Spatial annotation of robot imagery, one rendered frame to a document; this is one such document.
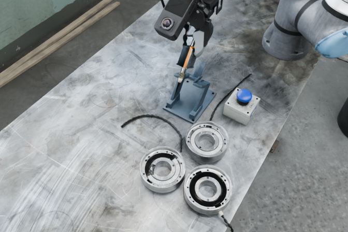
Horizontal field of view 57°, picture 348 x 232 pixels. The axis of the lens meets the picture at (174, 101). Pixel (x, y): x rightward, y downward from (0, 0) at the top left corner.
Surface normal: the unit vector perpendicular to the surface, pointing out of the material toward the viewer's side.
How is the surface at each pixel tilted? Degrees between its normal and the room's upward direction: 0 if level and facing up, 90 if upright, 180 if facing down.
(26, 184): 0
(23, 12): 90
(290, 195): 0
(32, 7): 90
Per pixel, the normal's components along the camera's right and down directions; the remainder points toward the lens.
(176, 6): -0.23, -0.17
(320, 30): -0.89, 0.12
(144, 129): 0.01, -0.64
